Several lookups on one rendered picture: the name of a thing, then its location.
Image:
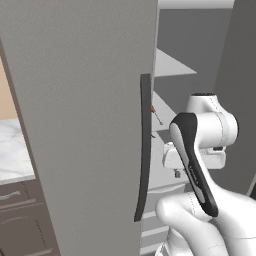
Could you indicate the white freezer drawer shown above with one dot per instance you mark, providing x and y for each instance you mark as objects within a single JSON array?
[{"x": 153, "y": 230}]

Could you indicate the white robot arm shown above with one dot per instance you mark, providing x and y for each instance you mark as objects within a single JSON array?
[{"x": 213, "y": 220}]

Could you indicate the red kebab skewer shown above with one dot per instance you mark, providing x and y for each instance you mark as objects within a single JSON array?
[{"x": 154, "y": 109}]

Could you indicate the brown drawer front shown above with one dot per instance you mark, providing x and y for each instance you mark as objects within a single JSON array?
[
  {"x": 23, "y": 195},
  {"x": 23, "y": 235}
]

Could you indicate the grey freezer door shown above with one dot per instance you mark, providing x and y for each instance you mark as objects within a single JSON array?
[{"x": 76, "y": 110}]

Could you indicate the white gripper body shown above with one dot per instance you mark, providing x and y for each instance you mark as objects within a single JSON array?
[{"x": 170, "y": 156}]

